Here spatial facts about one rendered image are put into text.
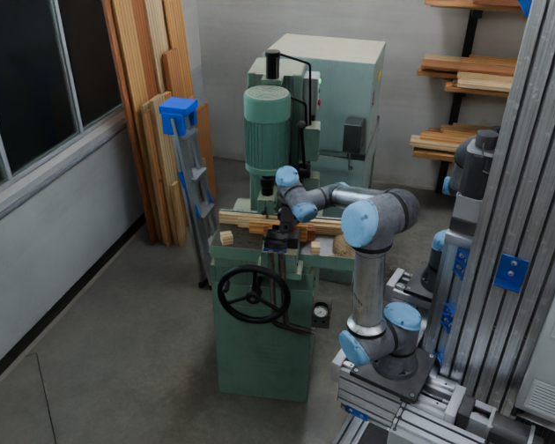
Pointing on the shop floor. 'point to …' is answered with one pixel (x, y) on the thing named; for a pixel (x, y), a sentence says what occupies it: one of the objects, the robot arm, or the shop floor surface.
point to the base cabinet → (264, 345)
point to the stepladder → (178, 121)
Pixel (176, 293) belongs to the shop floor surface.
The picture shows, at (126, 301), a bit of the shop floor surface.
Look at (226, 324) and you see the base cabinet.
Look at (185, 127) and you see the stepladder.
